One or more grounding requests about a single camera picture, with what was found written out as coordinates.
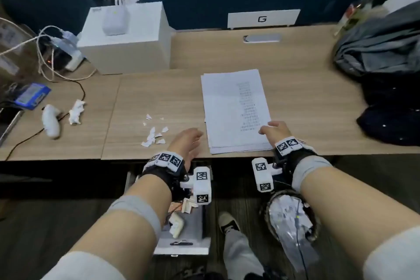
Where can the person's left hand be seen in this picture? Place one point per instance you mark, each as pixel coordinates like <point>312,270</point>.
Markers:
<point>187,143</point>

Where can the person's right hand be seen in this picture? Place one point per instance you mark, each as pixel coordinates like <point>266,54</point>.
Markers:
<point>279,132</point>

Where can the torn white paper scraps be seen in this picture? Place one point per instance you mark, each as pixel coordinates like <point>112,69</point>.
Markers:
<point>151,135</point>

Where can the stack of printed paper sheets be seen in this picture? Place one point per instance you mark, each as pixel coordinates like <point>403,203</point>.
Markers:
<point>229,109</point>

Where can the grey metal drawer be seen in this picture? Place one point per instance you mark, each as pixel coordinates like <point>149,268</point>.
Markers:
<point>193,227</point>

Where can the person's right forearm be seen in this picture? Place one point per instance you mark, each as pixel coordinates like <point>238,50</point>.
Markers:
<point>344,197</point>

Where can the person's left forearm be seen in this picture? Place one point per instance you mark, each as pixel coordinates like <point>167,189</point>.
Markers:
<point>124,230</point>

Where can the wooden desk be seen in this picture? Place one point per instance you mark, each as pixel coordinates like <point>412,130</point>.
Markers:
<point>311,92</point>

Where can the black waste bin with paper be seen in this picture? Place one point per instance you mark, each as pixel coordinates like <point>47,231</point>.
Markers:
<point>298,253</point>

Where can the person's right leg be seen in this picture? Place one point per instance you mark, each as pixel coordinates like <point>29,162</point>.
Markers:
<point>241,256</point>

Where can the white marker wrist tracker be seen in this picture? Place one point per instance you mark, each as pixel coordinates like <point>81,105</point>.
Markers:
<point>262,174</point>
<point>201,188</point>

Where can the small beige boxes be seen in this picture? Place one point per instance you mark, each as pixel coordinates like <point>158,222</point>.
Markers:
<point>189,206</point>

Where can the white folded object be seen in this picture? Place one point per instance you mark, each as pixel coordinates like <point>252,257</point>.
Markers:
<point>177,224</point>

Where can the black mesh trash bin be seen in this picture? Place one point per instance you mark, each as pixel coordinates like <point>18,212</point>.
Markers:
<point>315,222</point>

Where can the large white box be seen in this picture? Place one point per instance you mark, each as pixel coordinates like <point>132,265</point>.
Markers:
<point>131,50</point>

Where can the dark navy garment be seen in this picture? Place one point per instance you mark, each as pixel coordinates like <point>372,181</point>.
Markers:
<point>390,119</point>

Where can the white nameplate sign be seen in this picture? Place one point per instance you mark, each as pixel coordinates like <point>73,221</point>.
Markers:
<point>279,19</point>

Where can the crumpled white tissue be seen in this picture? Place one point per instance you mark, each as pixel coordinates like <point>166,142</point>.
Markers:
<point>76,112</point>

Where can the grey jacket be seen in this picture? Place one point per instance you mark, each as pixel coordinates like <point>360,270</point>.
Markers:
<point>377,43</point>

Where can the white handheld controller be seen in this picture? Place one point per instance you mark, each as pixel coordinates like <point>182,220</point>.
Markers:
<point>52,125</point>

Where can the small white rounded device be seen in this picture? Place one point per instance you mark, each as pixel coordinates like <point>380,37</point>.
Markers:
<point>115,20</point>

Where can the black waist pack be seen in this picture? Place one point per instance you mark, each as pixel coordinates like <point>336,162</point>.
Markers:
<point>262,275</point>

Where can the black device with red light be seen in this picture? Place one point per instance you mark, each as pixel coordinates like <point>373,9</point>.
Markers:
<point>59,58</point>

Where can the pale blue charger plug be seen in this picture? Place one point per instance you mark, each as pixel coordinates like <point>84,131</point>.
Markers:
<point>69,36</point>
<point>59,43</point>

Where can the white power strip with chargers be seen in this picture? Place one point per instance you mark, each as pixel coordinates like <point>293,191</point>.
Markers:
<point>44,69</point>

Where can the blue battery pack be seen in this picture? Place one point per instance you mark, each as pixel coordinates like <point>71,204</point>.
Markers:
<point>31,96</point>

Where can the black smartphone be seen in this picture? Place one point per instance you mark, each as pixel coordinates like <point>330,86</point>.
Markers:
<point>8,120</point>

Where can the brown labelled cardboard box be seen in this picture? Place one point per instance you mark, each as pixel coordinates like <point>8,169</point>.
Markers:
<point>13,46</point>

